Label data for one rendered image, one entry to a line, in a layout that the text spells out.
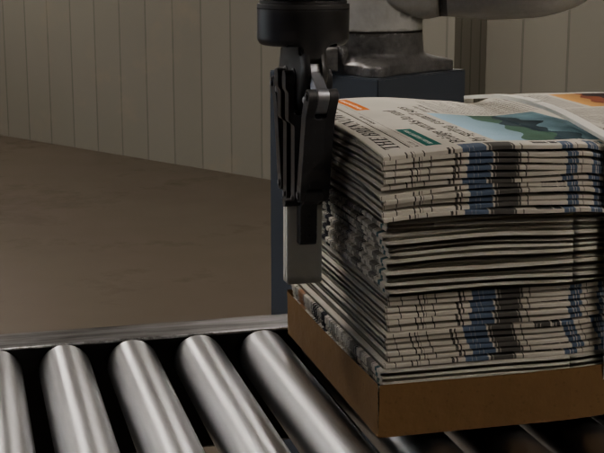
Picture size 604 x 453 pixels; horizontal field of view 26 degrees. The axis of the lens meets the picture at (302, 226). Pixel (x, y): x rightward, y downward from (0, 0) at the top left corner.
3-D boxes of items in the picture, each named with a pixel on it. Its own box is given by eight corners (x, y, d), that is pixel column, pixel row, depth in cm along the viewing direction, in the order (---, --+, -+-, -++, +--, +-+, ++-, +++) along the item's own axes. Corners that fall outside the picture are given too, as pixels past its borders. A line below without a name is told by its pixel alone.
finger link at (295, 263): (319, 199, 110) (322, 201, 109) (319, 280, 111) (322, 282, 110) (285, 201, 109) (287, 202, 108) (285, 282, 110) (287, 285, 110)
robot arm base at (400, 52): (258, 71, 184) (258, 31, 183) (359, 61, 200) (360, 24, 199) (358, 80, 172) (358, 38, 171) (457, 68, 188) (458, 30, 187)
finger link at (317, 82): (320, 44, 106) (339, 48, 101) (320, 109, 107) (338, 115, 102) (291, 45, 106) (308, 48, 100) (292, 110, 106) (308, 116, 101)
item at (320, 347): (439, 321, 131) (440, 279, 130) (568, 421, 103) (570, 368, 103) (285, 333, 127) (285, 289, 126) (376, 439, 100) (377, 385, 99)
